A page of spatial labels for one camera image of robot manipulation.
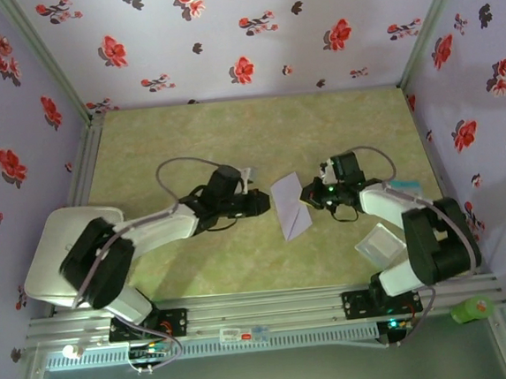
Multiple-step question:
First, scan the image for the lilac square paper sheet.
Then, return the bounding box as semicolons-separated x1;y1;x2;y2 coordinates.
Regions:
268;170;315;243

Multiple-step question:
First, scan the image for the blue white packet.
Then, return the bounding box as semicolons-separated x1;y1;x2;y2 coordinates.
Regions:
388;178;424;201

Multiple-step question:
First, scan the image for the clear plastic box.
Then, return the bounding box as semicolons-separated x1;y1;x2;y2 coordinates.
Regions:
352;221;410;270

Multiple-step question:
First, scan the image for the white red label sticker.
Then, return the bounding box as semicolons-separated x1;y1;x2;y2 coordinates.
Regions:
219;325;254;345

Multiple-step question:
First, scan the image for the black controller board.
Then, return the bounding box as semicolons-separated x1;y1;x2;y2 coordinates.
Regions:
376;315;416;349
127;338;171;361

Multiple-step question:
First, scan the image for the grey metal panel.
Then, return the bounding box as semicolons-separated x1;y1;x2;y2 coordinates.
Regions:
29;330;506;379

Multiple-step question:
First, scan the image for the green cylindrical container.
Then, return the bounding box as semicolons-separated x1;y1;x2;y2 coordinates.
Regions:
449;294;497;326

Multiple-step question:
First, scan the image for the small white knob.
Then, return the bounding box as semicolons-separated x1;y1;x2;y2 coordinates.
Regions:
61;343;86;360

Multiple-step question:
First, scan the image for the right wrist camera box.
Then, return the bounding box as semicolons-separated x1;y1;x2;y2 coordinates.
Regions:
318;158;337;186

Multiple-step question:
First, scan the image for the grey right arm cable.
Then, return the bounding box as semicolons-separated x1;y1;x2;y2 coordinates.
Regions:
342;137;489;351

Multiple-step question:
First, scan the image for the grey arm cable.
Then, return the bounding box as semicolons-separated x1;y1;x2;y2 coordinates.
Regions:
60;154;238;379
342;137;489;351

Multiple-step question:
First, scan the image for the grey left arm cable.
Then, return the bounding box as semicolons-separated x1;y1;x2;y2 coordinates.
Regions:
60;154;238;379

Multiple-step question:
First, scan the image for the aluminium side rail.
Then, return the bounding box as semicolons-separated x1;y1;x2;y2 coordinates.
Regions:
57;111;115;211
401;80;487;280

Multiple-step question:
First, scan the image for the long aluminium frame rail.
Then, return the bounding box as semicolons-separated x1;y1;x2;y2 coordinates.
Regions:
24;269;506;352

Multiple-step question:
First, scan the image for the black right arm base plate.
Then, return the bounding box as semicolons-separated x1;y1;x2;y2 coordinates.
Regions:
340;284;425;322

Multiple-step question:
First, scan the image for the white slotted cable duct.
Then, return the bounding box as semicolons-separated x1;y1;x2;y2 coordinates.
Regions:
43;322;381;373

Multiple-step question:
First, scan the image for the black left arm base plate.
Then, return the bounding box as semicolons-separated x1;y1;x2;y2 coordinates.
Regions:
107;307;191;345

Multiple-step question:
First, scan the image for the aluminium corner post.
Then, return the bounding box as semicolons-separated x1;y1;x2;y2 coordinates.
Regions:
0;0;100;131
389;0;480;89

